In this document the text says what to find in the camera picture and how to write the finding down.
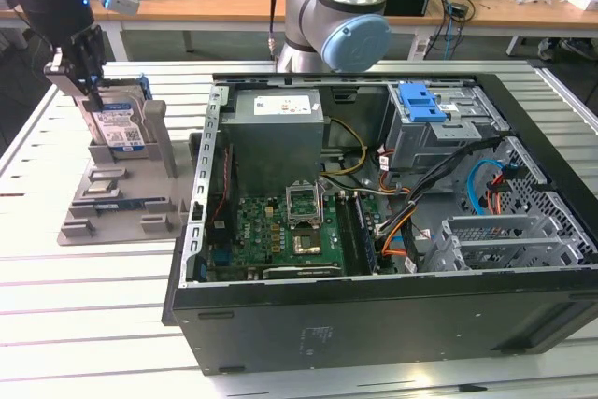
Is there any black case fan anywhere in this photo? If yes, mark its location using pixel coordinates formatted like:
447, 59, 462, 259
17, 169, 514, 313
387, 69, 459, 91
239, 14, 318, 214
206, 143, 240, 251

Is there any blue plastic latch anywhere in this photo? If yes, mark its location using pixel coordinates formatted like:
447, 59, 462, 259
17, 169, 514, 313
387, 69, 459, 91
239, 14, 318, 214
400, 82, 449, 126

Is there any black wire bundle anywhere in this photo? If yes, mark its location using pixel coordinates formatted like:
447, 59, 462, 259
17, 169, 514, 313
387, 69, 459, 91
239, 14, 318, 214
373, 135, 511, 242

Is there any orange and yellow wire bundle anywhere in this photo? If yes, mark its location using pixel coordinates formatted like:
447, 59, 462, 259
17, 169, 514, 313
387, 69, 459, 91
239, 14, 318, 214
379, 218, 411, 261

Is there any CPU socket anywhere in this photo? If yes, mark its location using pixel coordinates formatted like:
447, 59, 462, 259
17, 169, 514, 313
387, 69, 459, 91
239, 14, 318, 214
284, 181, 326, 231

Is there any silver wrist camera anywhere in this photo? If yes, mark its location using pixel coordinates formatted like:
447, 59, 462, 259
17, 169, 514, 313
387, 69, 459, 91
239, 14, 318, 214
98, 0, 142, 16

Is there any black PC case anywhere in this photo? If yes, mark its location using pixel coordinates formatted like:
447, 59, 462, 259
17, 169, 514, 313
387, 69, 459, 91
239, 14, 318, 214
161, 71, 598, 378

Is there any blue data wire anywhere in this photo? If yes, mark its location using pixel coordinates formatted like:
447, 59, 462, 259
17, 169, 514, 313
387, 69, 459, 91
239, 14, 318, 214
465, 157, 509, 219

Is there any silver disk bay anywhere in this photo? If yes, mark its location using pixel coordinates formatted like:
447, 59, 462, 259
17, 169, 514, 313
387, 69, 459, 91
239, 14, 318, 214
428, 213, 588, 275

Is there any silver optical drive cage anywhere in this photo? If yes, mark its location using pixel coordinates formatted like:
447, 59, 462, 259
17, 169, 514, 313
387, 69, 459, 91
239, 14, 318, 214
386, 82, 511, 177

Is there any RAM stick blue label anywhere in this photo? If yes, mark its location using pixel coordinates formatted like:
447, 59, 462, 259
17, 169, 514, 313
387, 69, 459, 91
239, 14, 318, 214
94, 199, 145, 212

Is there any grey power supply unit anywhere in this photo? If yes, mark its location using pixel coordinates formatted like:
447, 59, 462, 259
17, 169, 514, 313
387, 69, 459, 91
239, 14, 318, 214
219, 88, 326, 186

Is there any RAM stick in slot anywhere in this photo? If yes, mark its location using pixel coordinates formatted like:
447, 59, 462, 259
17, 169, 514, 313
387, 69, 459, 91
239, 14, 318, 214
351, 192, 378, 275

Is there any wooden desk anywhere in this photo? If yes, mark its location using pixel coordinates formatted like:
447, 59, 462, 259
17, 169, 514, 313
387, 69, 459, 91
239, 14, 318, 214
0, 0, 598, 64

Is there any black hanging cable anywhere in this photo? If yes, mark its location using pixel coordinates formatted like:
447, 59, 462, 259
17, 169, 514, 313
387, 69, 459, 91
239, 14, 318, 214
265, 0, 289, 61

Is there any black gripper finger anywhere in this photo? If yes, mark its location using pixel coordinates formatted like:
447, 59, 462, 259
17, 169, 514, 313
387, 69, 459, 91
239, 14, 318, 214
85, 26, 107, 112
69, 33, 90, 94

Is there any grey parts rack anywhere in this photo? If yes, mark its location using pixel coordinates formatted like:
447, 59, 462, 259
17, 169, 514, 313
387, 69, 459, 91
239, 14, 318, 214
55, 99, 198, 247

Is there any coloured power wire black plug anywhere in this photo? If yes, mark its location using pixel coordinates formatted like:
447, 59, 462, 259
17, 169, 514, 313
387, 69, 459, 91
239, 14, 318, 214
484, 163, 520, 219

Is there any square chipset chip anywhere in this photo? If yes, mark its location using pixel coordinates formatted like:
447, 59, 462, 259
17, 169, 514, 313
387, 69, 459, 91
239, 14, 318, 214
292, 231, 324, 256

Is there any green motherboard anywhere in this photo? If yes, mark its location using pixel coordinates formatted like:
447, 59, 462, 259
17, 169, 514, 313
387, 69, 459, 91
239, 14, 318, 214
207, 192, 380, 279

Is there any hard disk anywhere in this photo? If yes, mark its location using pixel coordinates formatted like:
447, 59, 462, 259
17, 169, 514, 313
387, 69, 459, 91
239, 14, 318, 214
77, 74, 156, 155

